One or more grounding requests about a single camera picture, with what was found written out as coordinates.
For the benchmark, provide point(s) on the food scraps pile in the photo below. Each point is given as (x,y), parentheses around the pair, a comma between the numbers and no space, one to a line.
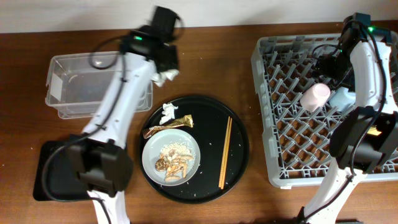
(174,159)

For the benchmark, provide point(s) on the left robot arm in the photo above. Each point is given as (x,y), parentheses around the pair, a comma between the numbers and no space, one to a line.
(99,158)

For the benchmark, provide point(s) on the round black serving tray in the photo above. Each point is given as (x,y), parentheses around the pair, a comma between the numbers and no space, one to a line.
(210,118)

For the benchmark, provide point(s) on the right wooden chopstick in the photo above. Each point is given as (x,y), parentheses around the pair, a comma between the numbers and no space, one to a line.
(227,154)

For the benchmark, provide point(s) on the blue plastic cup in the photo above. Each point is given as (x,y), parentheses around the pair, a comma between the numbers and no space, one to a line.
(342,99)

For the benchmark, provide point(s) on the white napkin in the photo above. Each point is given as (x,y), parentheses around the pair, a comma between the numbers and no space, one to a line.
(160,78)

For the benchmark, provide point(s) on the grey dishwasher rack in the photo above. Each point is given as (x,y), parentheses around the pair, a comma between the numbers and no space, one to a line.
(296,141)

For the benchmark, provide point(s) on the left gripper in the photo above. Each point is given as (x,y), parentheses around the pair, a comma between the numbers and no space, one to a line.
(174,58)

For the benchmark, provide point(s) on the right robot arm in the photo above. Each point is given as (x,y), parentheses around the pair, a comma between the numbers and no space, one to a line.
(367,137)

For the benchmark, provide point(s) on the gold coffee sachet wrapper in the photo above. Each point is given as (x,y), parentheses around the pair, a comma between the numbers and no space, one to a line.
(187,120)

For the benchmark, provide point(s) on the pink plastic cup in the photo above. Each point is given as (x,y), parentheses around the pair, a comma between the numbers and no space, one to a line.
(315,97)

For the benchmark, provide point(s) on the wooden chopstick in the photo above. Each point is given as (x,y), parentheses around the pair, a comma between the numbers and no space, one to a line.
(223,160)
(227,154)

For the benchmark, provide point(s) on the yellow bowl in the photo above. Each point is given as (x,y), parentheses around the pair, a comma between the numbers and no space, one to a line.
(373,131)

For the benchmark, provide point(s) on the clear plastic storage bin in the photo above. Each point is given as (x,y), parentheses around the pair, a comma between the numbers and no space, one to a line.
(76,89)

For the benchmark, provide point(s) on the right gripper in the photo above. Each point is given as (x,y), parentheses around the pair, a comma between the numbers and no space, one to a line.
(322,66)

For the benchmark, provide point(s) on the grey plate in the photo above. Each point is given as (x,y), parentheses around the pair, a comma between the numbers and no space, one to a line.
(152,150)

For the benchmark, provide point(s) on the black rectangular tray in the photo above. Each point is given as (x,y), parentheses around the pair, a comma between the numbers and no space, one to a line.
(61,181)

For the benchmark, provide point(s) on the left wooden chopstick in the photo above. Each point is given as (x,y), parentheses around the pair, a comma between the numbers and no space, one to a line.
(223,160)

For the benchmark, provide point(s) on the small crumpled white tissue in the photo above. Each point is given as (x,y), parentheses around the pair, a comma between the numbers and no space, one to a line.
(168,113)

